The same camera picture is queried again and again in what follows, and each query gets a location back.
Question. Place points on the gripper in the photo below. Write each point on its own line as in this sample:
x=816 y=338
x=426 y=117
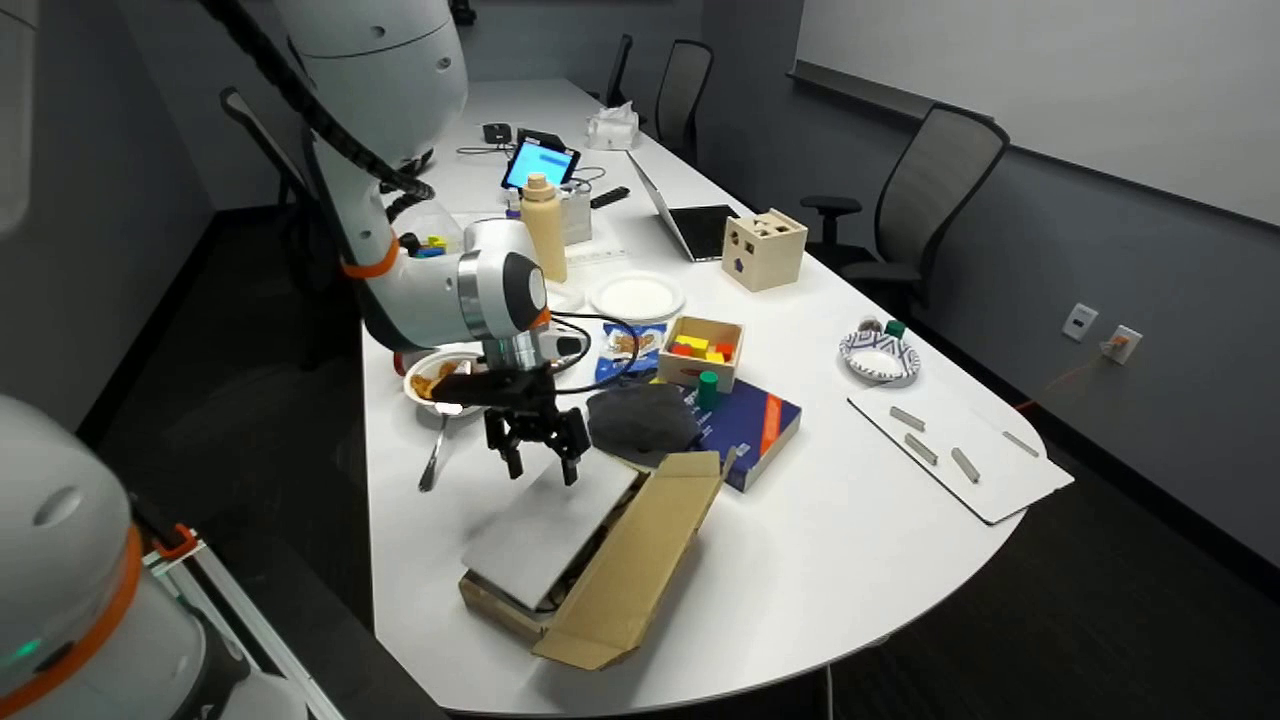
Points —
x=530 y=392

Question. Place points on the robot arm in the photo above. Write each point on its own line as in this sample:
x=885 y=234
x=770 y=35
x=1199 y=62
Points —
x=400 y=80

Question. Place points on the white foam sheet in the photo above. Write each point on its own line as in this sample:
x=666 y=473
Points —
x=545 y=530

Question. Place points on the cardboard box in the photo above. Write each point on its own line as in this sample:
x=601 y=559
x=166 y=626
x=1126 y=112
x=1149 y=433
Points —
x=620 y=570

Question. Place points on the wooden tray box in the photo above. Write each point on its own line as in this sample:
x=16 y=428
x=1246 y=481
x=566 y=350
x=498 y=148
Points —
x=700 y=372

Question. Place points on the dark grey cloth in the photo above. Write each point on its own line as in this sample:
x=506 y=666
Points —
x=642 y=422

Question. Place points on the metal spoon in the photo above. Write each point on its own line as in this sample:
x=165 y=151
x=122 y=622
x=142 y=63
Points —
x=434 y=462

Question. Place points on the white bowl with food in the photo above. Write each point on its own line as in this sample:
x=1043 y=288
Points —
x=430 y=378

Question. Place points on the blue snack bag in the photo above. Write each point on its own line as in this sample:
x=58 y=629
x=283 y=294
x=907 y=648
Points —
x=630 y=350

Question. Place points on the green cylinder block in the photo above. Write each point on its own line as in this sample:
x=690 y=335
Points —
x=708 y=392

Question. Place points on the white plate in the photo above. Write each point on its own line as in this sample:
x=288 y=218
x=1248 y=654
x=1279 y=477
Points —
x=636 y=297

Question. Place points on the heap of coloured blocks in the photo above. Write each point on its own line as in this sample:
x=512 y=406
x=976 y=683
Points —
x=700 y=348

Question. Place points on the blue book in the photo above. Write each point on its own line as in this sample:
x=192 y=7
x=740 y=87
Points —
x=755 y=430

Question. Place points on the beige bottle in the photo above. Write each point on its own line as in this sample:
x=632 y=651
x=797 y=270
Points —
x=545 y=230

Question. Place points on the clear plastic container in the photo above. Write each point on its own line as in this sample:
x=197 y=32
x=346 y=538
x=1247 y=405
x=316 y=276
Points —
x=576 y=215

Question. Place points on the clear tub of blocks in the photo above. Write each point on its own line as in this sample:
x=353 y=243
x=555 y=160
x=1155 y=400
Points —
x=432 y=235

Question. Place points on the black remote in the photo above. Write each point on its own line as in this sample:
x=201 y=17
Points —
x=610 y=197

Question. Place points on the open laptop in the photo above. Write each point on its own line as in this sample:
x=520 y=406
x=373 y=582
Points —
x=690 y=225

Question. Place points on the tablet on stand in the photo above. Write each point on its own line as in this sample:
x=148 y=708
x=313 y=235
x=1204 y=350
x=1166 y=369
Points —
x=540 y=165

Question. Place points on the wooden shape sorter cube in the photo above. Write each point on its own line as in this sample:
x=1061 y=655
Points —
x=765 y=250

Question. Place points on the small black device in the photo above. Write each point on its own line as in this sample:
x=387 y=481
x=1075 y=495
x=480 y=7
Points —
x=497 y=133

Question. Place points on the white tissue pack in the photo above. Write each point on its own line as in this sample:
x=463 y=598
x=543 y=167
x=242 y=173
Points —
x=612 y=128

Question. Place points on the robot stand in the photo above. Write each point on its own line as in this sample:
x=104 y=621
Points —
x=240 y=620

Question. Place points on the grey bar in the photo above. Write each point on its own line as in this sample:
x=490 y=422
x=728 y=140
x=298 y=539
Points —
x=1021 y=444
x=907 y=418
x=965 y=465
x=921 y=449

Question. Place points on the office chair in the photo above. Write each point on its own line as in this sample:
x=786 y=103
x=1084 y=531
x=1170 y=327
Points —
x=620 y=70
x=682 y=95
x=935 y=190

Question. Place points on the white board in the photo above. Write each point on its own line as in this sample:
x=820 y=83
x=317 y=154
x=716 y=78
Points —
x=980 y=480

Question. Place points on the whiteboard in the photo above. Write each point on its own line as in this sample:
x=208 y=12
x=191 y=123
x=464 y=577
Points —
x=1050 y=80

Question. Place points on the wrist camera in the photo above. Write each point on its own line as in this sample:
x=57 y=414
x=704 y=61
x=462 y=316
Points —
x=470 y=388

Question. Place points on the wall socket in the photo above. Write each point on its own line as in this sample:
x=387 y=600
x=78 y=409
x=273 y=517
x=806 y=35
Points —
x=1122 y=345
x=1080 y=322

